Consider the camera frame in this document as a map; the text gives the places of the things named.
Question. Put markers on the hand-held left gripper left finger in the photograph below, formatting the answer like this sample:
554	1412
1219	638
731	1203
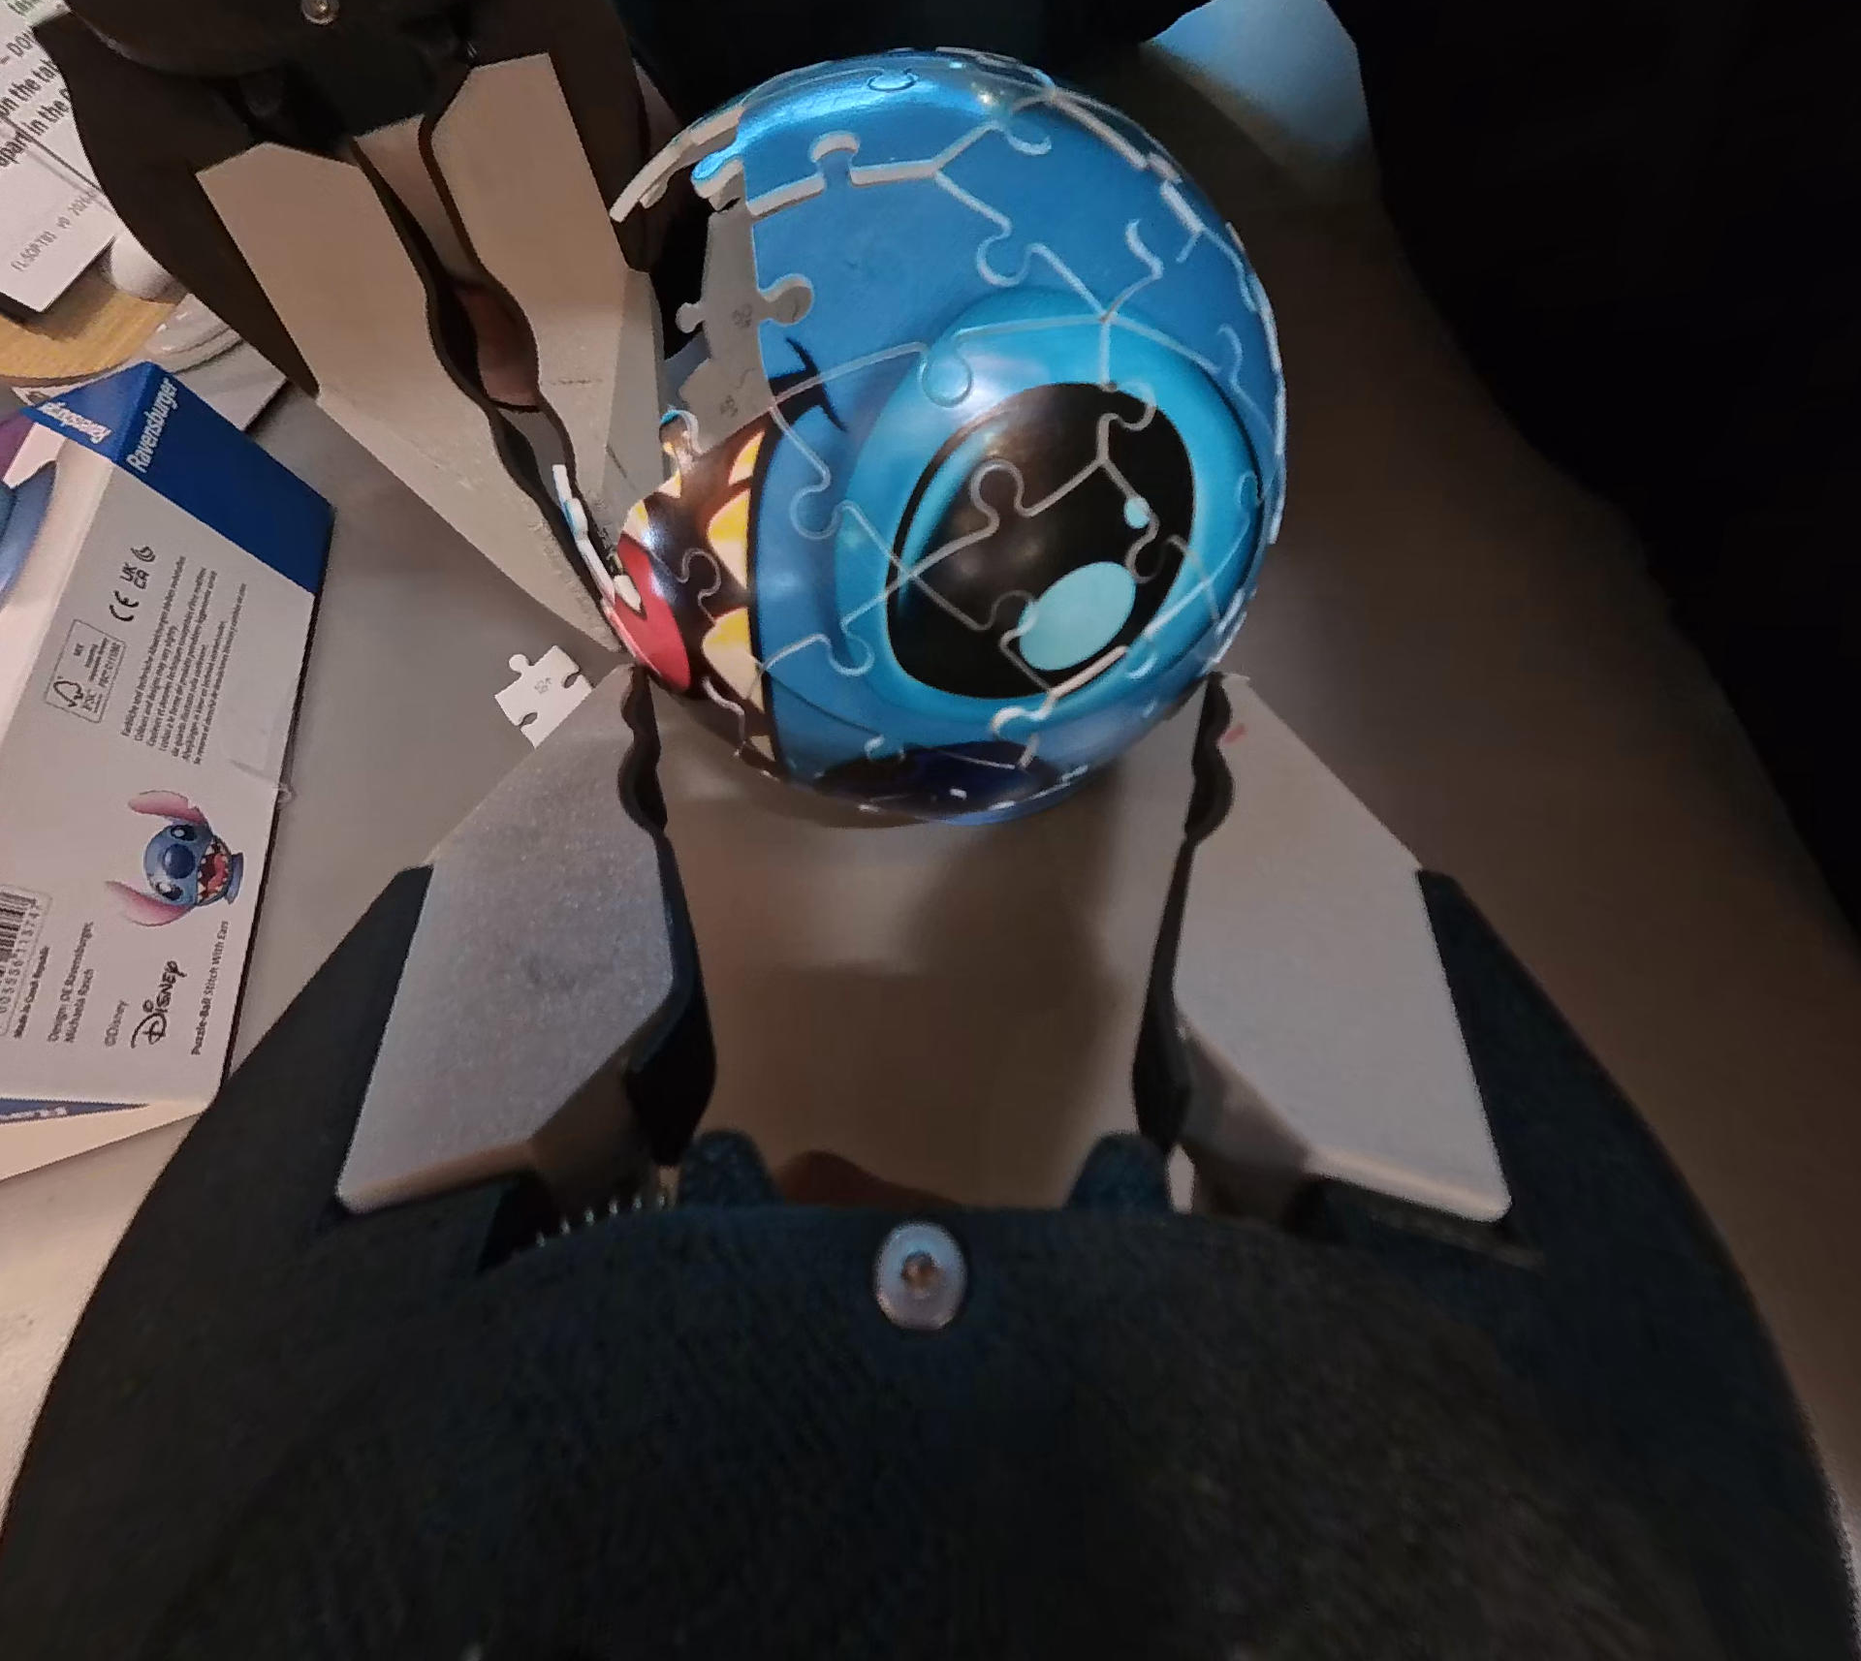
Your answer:
510	963

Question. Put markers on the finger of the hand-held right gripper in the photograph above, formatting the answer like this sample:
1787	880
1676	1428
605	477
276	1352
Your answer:
538	193
362	325

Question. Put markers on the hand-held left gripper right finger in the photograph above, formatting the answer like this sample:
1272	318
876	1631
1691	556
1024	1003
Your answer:
1308	963

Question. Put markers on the white puzzle piece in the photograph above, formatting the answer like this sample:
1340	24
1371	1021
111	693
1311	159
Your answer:
541	695

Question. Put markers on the blue puzzle ball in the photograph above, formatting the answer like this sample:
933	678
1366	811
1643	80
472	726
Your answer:
930	382

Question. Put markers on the white and blue puzzle box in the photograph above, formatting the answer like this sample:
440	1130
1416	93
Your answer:
130	702

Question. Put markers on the round wooden board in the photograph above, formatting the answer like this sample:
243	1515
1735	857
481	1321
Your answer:
57	349

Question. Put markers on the printed paper sheets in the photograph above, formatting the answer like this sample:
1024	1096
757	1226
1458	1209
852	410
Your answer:
44	164

